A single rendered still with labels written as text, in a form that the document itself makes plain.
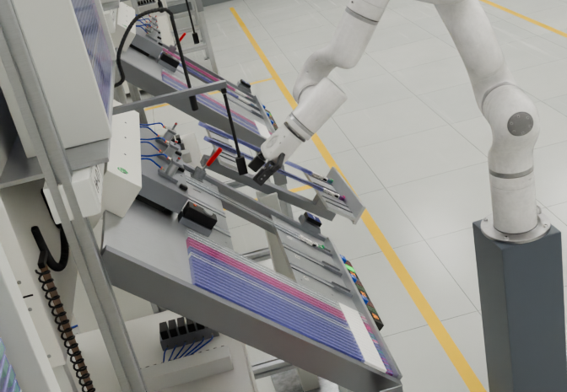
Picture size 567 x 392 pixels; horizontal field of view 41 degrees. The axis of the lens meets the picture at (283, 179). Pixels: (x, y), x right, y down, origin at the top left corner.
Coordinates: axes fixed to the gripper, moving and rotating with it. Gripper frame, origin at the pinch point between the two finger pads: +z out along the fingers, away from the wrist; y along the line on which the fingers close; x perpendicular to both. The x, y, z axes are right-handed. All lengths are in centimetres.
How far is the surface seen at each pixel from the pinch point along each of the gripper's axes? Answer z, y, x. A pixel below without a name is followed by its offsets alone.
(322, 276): 6.6, 19.0, 25.9
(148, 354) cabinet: 57, 9, 9
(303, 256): 7.2, 12.2, 21.3
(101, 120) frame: 0, 49, -49
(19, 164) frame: 15, 52, -56
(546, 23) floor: -165, -373, 244
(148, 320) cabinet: 56, -7, 10
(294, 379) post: 60, -38, 82
